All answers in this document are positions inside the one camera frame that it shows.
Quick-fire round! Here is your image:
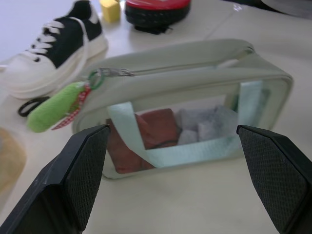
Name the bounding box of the red and black round case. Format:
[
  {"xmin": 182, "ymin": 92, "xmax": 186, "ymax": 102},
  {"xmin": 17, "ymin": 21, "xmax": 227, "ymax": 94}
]
[{"xmin": 125, "ymin": 0, "xmax": 192, "ymax": 35}]

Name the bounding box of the green knitted charm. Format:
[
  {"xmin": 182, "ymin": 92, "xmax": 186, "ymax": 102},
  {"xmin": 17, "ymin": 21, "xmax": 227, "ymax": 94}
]
[{"xmin": 26, "ymin": 71, "xmax": 107, "ymax": 134}]

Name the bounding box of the dark object with white rim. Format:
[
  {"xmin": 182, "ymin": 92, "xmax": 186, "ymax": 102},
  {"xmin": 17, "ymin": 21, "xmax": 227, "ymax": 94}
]
[{"xmin": 261, "ymin": 0, "xmax": 312, "ymax": 18}]

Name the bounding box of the black and white sneaker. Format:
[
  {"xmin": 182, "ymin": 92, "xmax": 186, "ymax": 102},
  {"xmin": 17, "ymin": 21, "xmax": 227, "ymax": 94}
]
[{"xmin": 0, "ymin": 0, "xmax": 109, "ymax": 99}]

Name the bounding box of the red folded cloth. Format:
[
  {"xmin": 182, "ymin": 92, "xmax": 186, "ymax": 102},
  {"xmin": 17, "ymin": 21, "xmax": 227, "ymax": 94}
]
[{"xmin": 106, "ymin": 108, "xmax": 181, "ymax": 174}]

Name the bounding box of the tan round mat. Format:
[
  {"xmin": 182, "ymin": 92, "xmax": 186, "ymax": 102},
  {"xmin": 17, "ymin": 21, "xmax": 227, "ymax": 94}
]
[{"xmin": 0, "ymin": 127, "xmax": 26, "ymax": 195}]

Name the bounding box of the yellow block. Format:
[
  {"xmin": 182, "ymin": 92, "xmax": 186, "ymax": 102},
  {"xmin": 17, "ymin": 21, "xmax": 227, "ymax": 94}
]
[{"xmin": 99, "ymin": 0, "xmax": 121, "ymax": 24}]

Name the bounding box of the black hair tie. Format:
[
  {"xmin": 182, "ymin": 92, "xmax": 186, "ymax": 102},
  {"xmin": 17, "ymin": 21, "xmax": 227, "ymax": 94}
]
[{"xmin": 17, "ymin": 96, "xmax": 51, "ymax": 117}]

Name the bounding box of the clear pale green pouch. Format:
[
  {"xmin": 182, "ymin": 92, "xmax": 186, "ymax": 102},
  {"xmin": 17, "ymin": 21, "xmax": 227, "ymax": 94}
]
[{"xmin": 71, "ymin": 38, "xmax": 294, "ymax": 180}]

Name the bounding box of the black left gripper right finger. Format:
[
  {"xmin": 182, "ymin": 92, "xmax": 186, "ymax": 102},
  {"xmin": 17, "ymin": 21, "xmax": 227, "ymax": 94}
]
[{"xmin": 236, "ymin": 125, "xmax": 312, "ymax": 234}]

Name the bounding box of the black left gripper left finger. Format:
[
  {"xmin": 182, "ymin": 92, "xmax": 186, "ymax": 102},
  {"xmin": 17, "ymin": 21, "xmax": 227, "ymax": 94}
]
[{"xmin": 0, "ymin": 124, "xmax": 110, "ymax": 234}]

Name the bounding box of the grey folded cloth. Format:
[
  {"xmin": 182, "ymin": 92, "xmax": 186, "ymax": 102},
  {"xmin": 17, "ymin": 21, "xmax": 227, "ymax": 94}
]
[{"xmin": 175, "ymin": 105, "xmax": 238, "ymax": 146}]

